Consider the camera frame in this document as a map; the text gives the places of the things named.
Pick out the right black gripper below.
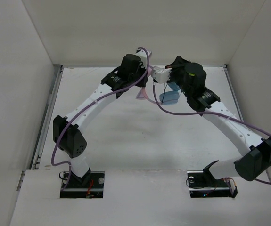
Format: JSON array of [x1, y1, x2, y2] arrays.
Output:
[[165, 54, 192, 97]]

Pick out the pink blue cat-ear headphones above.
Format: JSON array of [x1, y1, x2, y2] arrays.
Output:
[[135, 65, 181, 105]]

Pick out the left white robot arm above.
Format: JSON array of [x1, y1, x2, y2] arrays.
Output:
[[53, 48, 151, 187]]

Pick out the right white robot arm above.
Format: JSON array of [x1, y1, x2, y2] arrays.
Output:
[[161, 56, 271, 186]]

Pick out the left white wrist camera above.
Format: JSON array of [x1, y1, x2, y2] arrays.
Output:
[[135, 48, 152, 69]]

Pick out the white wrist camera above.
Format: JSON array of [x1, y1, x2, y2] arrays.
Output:
[[135, 48, 152, 69], [151, 66, 171, 84]]

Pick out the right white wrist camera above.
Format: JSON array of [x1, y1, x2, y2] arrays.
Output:
[[151, 66, 171, 84]]

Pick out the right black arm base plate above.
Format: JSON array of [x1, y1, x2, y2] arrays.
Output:
[[186, 171, 238, 198]]

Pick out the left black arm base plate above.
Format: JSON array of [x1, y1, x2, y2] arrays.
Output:
[[59, 171, 105, 199]]

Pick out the left metal table rail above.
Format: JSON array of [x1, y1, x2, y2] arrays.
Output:
[[27, 64, 63, 170]]

